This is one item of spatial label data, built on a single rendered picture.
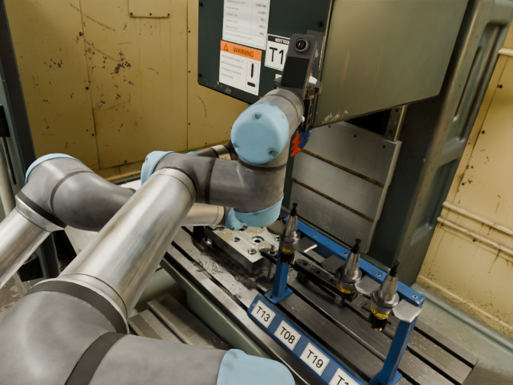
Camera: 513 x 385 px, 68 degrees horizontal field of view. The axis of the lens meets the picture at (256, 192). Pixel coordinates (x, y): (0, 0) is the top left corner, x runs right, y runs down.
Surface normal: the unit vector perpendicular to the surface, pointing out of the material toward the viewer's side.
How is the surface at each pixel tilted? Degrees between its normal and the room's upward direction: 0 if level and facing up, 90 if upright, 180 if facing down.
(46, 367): 9
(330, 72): 90
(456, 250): 90
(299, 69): 60
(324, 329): 0
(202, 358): 20
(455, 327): 0
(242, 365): 25
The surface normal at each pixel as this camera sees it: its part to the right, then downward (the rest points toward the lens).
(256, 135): -0.30, 0.43
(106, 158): 0.67, 0.41
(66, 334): 0.12, -0.98
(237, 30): -0.73, 0.27
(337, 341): 0.08, -0.88
